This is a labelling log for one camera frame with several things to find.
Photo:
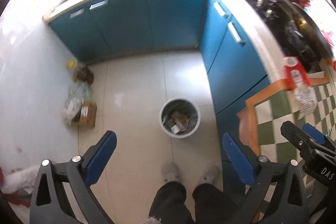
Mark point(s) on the grey slipper right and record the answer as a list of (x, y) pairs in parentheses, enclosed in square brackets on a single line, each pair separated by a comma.
[(210, 175)]

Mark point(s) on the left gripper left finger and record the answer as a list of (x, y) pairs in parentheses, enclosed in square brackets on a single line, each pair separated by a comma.
[(50, 203)]

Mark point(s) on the red white plastic package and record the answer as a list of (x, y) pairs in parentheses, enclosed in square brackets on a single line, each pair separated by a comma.
[(298, 82)]

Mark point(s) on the grey round trash bin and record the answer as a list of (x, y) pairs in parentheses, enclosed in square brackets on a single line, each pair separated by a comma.
[(179, 118)]

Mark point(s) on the cardboard box on floor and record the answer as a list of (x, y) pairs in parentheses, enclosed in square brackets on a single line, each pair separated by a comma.
[(87, 115)]

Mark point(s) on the grey slipper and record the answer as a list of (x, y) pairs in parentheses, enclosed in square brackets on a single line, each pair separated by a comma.
[(210, 175), (170, 173)]

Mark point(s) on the green white checkered mat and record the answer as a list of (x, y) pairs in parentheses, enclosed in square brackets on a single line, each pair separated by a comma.
[(264, 113)]

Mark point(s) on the grey slipper left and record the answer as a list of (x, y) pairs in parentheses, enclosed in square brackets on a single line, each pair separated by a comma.
[(170, 173)]

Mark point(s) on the blue kitchen cabinets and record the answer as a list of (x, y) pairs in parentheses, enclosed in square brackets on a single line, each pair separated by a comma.
[(224, 31)]

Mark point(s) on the black wok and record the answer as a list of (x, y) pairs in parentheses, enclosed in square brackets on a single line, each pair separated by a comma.
[(310, 32)]

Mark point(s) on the yellow capped oil bottle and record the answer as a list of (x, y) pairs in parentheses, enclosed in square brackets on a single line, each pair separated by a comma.
[(81, 73)]

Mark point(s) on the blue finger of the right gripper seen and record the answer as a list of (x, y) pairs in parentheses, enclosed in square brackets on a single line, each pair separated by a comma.
[(314, 133)]

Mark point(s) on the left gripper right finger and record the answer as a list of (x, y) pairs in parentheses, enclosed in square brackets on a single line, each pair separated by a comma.
[(288, 203)]

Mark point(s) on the black gas stove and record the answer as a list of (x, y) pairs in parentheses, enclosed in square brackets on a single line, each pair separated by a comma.
[(286, 33)]

